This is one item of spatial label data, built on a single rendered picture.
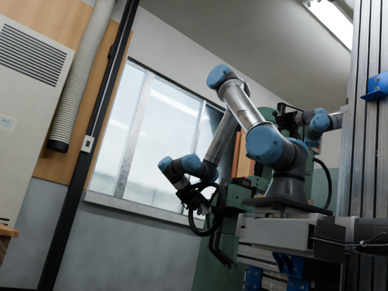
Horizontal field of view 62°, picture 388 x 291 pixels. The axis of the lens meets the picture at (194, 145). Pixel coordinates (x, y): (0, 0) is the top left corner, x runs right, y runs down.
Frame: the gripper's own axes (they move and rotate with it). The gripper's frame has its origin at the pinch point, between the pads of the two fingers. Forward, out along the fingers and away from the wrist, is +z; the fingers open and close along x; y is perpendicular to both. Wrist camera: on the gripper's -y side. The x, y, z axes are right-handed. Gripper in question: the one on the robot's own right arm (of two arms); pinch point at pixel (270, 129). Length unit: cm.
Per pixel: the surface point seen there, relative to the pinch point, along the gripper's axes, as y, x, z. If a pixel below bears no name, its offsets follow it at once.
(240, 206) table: -30, 40, 0
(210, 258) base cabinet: -56, 54, 22
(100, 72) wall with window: 82, 23, 142
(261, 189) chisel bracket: -31.9, 12.7, 8.7
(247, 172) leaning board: -58, -100, 133
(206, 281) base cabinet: -66, 61, 21
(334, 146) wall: -76, -241, 108
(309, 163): -27.6, -16.7, -6.8
